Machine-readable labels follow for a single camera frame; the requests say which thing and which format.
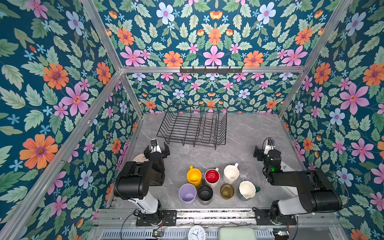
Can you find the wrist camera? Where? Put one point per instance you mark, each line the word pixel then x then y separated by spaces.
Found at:
pixel 270 145
pixel 154 144

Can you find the round beige kitchen timer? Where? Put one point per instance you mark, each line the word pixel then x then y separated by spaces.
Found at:
pixel 140 158

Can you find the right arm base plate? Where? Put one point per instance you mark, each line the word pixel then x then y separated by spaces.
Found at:
pixel 266 218

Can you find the clear glass cup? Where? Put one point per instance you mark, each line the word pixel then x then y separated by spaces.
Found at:
pixel 246 174

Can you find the white analog clock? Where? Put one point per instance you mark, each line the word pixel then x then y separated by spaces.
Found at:
pixel 197 233

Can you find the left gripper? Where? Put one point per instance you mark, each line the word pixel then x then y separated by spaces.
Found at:
pixel 148 153

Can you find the red interior white mug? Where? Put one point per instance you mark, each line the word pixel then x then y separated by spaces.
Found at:
pixel 212 177

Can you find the olive green glass cup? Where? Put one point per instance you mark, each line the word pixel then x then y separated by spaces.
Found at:
pixel 227 191

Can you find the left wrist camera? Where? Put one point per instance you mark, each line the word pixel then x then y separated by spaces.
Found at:
pixel 154 144

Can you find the pale green sponge pad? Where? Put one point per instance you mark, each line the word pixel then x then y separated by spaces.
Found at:
pixel 236 233

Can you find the wall hook rail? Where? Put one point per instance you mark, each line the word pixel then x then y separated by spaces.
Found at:
pixel 210 70

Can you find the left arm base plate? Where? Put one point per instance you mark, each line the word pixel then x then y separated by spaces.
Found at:
pixel 160 218

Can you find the black mug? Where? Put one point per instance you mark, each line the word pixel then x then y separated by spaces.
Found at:
pixel 205 193

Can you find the yellow mug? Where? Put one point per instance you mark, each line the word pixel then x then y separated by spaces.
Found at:
pixel 194 177

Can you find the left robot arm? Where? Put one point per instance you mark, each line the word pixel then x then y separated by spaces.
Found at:
pixel 134 180

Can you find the black wire dish rack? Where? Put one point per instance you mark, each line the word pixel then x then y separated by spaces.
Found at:
pixel 194 125

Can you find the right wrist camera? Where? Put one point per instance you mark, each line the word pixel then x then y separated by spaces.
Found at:
pixel 270 145

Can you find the lavender plastic cup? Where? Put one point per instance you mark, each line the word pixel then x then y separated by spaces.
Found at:
pixel 187 193

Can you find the cream white mug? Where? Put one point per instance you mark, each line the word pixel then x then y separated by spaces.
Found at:
pixel 231 173

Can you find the white mug green handle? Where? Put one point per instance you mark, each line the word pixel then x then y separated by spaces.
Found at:
pixel 247 190

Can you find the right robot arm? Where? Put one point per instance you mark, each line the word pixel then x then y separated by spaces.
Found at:
pixel 315 194

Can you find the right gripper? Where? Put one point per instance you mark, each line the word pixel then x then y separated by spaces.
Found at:
pixel 258 153

